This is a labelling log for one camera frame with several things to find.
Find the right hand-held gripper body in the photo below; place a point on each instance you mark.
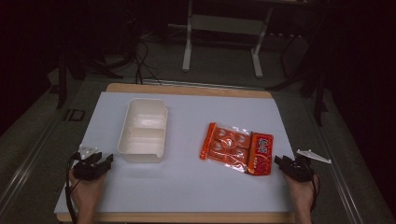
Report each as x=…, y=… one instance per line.
x=301, y=169

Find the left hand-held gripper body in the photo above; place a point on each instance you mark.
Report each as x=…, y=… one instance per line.
x=86, y=170

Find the person's left hand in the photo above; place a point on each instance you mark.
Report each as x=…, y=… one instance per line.
x=84, y=190

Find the person's right hand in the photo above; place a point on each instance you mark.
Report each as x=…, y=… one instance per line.
x=301, y=191

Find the orange snack packet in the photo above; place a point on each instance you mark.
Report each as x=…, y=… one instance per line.
x=236, y=148

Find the white plastic divided container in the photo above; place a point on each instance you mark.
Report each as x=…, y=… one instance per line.
x=143, y=130

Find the black metal stand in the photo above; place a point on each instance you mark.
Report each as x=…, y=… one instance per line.
x=319, y=99
x=62, y=77

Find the white table mat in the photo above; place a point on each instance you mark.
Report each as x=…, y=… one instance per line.
x=186, y=186

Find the wooden table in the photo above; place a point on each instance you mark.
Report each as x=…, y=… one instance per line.
x=186, y=90

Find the black floor bracket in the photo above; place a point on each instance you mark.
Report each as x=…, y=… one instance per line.
x=74, y=114

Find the white metal stand frame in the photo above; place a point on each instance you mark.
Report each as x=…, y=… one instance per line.
x=224, y=25

